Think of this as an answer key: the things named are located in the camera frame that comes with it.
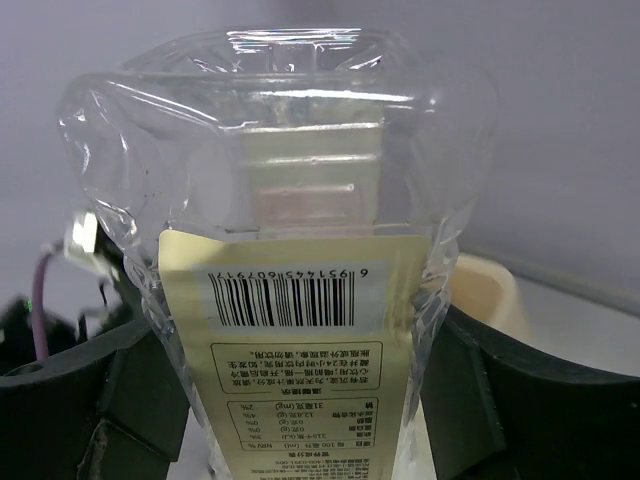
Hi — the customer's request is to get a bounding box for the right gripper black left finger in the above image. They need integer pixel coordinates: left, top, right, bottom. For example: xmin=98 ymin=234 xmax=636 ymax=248
xmin=1 ymin=321 xmax=189 ymax=479

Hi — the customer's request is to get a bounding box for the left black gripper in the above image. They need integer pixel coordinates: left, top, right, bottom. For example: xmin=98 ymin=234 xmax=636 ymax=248
xmin=1 ymin=234 xmax=150 ymax=375

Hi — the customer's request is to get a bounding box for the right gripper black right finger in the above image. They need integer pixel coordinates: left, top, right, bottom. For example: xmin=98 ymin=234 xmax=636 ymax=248
xmin=421 ymin=307 xmax=639 ymax=479

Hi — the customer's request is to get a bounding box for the white label clear bottle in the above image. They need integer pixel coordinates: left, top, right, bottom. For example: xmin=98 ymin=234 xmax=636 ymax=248
xmin=57 ymin=27 xmax=499 ymax=479

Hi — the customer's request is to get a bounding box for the cream plastic bin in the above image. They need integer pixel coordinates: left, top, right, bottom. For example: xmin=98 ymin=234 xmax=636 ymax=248
xmin=449 ymin=254 xmax=531 ymax=344

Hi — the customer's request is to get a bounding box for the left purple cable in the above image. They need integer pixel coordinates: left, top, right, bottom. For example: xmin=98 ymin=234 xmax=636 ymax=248
xmin=30 ymin=239 xmax=66 ymax=364

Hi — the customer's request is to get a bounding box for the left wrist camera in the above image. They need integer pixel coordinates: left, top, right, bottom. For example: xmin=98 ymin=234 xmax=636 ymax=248
xmin=63 ymin=210 xmax=109 ymax=275

